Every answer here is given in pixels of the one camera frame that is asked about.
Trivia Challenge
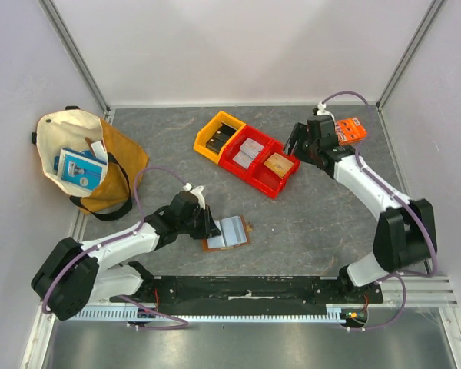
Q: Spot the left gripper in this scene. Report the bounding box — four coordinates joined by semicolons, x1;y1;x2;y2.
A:
177;204;221;239

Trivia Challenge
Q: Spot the brown leather card holder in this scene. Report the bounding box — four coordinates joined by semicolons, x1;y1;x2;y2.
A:
202;215;250;252

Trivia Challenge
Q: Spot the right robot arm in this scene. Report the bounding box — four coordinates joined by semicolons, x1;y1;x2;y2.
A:
284;115;437;303

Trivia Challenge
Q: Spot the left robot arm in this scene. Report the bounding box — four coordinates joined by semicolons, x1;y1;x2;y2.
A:
31;186;221;321

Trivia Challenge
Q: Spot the gold card stack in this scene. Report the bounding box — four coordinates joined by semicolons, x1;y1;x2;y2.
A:
264;152;294;178

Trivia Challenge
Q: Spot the red bin with gold cards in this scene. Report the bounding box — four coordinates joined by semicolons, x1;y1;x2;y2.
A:
249;140;300;199

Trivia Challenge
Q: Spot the silver card stack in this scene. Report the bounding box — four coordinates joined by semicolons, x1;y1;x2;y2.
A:
233;138;264;169

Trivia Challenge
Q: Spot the red bin with silver cards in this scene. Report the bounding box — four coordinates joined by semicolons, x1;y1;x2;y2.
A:
218;125;272;181

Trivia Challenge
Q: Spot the black card stack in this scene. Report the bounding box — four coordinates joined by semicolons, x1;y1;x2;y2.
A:
205;122;237;154

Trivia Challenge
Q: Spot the orange printed box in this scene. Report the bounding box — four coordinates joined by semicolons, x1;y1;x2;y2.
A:
335;117;367;145

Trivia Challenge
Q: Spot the yellow plastic bin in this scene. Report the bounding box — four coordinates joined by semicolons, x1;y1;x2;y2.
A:
193;111;247;164

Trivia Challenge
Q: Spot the white and tan tote bag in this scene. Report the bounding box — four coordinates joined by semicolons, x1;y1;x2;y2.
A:
32;106;149;221

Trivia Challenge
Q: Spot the blue and white booklet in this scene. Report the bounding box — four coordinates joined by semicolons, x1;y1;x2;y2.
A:
57;148;108;191

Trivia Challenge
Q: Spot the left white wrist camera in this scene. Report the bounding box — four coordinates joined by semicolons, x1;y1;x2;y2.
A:
183;182;206;209

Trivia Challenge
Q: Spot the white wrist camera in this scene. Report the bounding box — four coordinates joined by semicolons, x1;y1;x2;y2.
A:
313;102;336;125
183;182;206;209

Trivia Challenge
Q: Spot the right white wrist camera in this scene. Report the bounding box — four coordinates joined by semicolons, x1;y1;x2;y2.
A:
313;102;336;125

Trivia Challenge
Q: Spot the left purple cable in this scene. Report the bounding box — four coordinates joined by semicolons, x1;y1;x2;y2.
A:
41;165;190;331

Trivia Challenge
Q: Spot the purple cable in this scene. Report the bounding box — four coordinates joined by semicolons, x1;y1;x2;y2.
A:
322;90;439;332
41;165;190;331

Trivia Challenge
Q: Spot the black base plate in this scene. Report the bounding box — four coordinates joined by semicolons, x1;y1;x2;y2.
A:
130;276;383;307

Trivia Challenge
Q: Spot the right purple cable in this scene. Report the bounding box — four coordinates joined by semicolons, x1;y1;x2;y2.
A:
322;90;439;332

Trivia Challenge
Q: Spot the aluminium frame rail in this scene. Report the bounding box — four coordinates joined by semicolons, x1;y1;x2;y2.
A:
70;276;456;324

